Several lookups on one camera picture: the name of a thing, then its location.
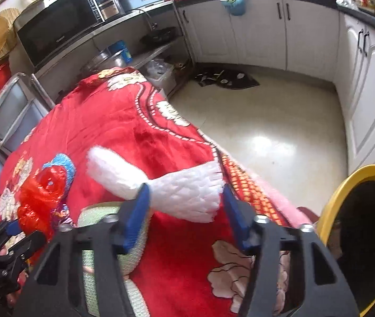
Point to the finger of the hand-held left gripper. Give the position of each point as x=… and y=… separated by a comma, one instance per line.
x=25, y=246
x=12, y=227

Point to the purple snack packet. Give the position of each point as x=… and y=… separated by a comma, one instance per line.
x=62, y=213

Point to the red floral printed blanket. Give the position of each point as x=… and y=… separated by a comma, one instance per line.
x=124, y=132

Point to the yellow round waste bin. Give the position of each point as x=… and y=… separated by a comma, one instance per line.
x=339, y=188

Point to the clear plastic container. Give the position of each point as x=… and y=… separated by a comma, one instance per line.
x=159, y=72

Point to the black floor mat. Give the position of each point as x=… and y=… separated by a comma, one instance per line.
x=230, y=81

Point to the grey plastic drawer unit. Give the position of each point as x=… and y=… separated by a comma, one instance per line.
x=6, y=112

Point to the white knitted cloth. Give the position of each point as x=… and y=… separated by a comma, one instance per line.
x=187, y=191

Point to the black frying pan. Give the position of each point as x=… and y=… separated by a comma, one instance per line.
x=159, y=36

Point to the steel bowl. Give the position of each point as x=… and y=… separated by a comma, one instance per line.
x=105, y=61

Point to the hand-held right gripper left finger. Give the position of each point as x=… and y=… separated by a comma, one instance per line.
x=138, y=214

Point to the stainless steel shelf rack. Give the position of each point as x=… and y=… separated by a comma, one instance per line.
x=154, y=52

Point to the blue hanging bag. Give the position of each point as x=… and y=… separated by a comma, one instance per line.
x=234, y=6

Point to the crumpled silver bag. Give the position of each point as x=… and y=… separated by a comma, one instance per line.
x=346, y=0

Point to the blue can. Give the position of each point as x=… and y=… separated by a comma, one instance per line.
x=121, y=52

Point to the black microwave oven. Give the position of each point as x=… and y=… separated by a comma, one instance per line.
x=55, y=26

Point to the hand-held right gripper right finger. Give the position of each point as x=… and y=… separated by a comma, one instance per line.
x=237, y=218

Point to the red plastic bag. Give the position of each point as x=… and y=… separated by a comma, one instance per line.
x=40, y=194

